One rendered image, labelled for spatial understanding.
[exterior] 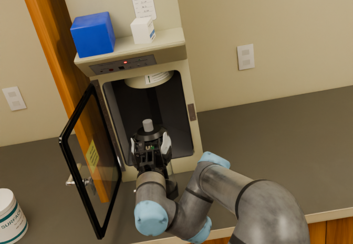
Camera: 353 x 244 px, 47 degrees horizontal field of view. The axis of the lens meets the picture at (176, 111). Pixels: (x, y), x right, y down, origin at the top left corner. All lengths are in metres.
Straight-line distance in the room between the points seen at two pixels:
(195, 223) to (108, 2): 0.67
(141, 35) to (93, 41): 0.14
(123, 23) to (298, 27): 0.85
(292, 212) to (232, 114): 1.22
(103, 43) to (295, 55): 0.98
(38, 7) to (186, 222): 0.68
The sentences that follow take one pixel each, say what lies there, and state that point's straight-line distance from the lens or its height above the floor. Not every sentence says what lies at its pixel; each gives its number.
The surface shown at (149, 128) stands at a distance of 1.20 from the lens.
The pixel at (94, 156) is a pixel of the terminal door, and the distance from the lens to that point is 1.28.
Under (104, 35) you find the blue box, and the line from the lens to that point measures 1.15.
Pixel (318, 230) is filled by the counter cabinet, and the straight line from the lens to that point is 1.49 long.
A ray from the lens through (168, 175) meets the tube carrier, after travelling 1.25.
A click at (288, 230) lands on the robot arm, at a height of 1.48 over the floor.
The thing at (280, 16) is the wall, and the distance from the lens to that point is 1.78.
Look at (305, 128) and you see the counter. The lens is 1.72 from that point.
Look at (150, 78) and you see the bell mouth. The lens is 1.34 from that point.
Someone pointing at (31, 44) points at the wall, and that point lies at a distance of 1.80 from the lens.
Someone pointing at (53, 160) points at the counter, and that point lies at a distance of 1.82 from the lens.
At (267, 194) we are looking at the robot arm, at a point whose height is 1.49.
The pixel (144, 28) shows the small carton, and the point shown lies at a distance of 1.16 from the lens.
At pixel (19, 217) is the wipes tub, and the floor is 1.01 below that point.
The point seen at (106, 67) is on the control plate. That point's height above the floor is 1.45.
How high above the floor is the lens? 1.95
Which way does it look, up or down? 32 degrees down
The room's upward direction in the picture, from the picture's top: 11 degrees counter-clockwise
